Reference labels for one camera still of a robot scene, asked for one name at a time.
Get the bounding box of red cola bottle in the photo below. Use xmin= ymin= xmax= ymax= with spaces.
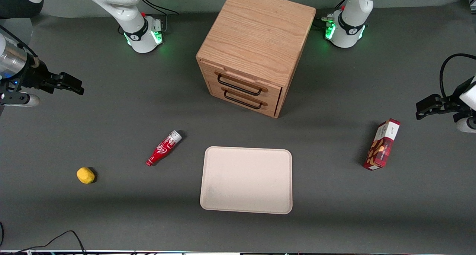
xmin=146 ymin=130 xmax=183 ymax=167

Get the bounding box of wooden drawer cabinet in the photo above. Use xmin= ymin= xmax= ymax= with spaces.
xmin=196 ymin=0 xmax=316 ymax=118

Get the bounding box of yellow lemon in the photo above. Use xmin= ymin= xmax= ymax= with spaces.
xmin=77 ymin=167 xmax=96 ymax=184

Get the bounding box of red plaid cookie box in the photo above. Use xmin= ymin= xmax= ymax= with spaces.
xmin=363 ymin=118 xmax=401 ymax=170

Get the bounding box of black cable at table edge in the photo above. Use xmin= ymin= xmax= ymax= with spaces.
xmin=0 ymin=230 xmax=87 ymax=255

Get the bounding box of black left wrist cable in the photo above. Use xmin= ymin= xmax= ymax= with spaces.
xmin=440 ymin=54 xmax=476 ymax=99

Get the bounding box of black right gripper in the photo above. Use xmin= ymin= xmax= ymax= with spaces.
xmin=17 ymin=61 xmax=85 ymax=96

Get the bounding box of wooden drawer with black handle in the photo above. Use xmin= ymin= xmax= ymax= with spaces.
xmin=200 ymin=60 xmax=283 ymax=101
xmin=208 ymin=80 xmax=282 ymax=118

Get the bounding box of black arm base cable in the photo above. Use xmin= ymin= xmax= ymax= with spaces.
xmin=141 ymin=0 xmax=180 ymax=34
xmin=314 ymin=0 xmax=348 ymax=28

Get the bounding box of black left arm base cable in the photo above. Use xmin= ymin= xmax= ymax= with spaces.
xmin=314 ymin=0 xmax=348 ymax=28

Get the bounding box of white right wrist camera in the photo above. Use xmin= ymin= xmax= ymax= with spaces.
xmin=0 ymin=93 xmax=40 ymax=107

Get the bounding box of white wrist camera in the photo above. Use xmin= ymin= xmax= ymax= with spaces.
xmin=0 ymin=93 xmax=40 ymax=107
xmin=457 ymin=117 xmax=476 ymax=133

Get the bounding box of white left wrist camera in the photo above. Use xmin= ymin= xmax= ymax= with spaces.
xmin=457 ymin=117 xmax=476 ymax=133

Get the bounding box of black right arm base cable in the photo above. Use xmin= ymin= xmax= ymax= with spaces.
xmin=141 ymin=0 xmax=180 ymax=34

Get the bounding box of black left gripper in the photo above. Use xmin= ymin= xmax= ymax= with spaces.
xmin=415 ymin=79 xmax=472 ymax=120

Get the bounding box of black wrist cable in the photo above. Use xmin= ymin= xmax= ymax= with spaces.
xmin=0 ymin=24 xmax=40 ymax=68
xmin=440 ymin=54 xmax=476 ymax=99

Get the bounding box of beige plastic tray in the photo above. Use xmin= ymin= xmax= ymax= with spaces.
xmin=200 ymin=146 xmax=293 ymax=214

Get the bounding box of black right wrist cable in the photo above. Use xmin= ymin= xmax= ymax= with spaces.
xmin=0 ymin=24 xmax=40 ymax=68

